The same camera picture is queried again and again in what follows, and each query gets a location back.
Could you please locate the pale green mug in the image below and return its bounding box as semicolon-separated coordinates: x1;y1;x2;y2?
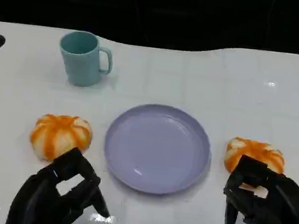
54;28;117;91

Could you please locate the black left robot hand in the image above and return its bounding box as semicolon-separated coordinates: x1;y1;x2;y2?
5;139;118;224

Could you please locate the lilac plate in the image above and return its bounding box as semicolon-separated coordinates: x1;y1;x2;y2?
98;98;218;201

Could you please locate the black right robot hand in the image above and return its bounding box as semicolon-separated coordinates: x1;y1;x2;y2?
219;152;299;224

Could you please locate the orange and white bread roll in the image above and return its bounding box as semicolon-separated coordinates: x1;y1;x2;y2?
27;110;95;167
222;135;288;193

